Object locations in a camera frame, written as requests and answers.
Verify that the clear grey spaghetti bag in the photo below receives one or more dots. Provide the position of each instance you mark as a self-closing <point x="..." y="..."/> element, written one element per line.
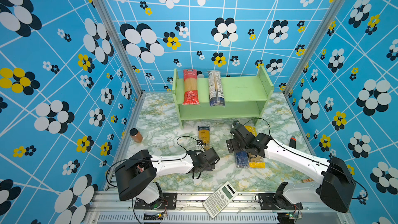
<point x="216" y="95"/>

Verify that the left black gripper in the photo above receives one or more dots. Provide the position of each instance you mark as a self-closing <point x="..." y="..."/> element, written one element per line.
<point x="211" y="167"/>

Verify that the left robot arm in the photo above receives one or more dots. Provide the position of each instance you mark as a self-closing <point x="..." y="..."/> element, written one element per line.
<point x="135" y="176"/>

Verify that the small brown wooden block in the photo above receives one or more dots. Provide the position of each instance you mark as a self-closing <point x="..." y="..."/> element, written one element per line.
<point x="308" y="180"/>

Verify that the spice jar black lid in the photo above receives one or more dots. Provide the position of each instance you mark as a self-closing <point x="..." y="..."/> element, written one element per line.
<point x="136" y="135"/>

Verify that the blue Barilla pasta box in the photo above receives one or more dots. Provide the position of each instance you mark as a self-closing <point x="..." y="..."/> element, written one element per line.
<point x="241" y="159"/>

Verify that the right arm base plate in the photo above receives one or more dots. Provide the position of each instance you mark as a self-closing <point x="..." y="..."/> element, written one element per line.
<point x="268" y="201"/>

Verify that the green wooden shelf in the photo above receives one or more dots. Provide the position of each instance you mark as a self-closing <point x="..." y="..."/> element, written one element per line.
<point x="245" y="97"/>

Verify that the red black marker pen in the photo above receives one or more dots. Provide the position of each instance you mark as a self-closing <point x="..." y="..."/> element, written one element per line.
<point x="292" y="142"/>

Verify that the red spaghetti bag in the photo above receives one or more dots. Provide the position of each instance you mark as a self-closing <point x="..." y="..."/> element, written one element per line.
<point x="190" y="82"/>

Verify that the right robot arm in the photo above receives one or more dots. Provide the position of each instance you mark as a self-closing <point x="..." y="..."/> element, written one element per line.
<point x="332" y="184"/>

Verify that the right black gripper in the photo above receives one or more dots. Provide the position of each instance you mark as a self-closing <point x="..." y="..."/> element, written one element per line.
<point x="232" y="142"/>

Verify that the yellow blue spaghetti bag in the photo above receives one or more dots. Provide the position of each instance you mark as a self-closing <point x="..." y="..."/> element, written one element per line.
<point x="204" y="136"/>

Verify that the white scientific calculator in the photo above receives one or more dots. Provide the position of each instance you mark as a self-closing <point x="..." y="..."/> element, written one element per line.
<point x="220" y="199"/>

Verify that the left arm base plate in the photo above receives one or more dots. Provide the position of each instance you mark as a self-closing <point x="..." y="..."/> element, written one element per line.
<point x="168" y="201"/>

